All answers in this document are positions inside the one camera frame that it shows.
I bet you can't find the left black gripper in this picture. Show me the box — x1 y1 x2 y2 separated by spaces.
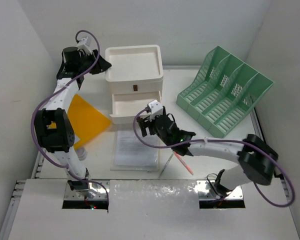
77 50 110 76

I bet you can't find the white drawer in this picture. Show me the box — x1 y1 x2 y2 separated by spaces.
110 91 161 125

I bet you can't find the white drawer cabinet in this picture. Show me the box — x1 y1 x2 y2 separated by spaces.
104 44 164 118

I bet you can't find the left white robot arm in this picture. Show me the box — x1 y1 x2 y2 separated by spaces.
31 46 111 194

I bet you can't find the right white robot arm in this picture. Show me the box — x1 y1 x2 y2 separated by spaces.
132 104 278 199

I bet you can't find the clear document sleeve with papers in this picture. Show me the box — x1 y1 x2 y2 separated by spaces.
110 124 160 172

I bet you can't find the green-grey pen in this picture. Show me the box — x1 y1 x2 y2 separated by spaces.
158 153 174 179

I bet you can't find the yellow plastic folder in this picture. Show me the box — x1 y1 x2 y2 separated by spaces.
67 94 111 150

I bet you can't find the orange pen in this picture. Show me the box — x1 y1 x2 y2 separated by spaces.
173 152 194 176

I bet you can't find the green file organizer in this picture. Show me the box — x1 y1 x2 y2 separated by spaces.
176 46 274 138

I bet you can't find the white foam board cover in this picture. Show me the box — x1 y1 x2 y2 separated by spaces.
9 179 299 240

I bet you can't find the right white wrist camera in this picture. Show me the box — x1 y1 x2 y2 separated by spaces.
147 100 164 117

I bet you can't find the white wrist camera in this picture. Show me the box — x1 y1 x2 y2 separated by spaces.
147 100 164 117
76 36 93 55

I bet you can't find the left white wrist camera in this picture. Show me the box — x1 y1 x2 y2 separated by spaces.
76 36 93 55

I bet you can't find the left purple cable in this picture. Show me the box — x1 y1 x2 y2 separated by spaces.
30 29 101 173

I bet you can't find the purple cable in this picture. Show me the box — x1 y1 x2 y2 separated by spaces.
30 29 101 173
132 107 296 207

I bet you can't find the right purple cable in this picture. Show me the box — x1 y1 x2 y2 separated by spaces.
132 107 296 207

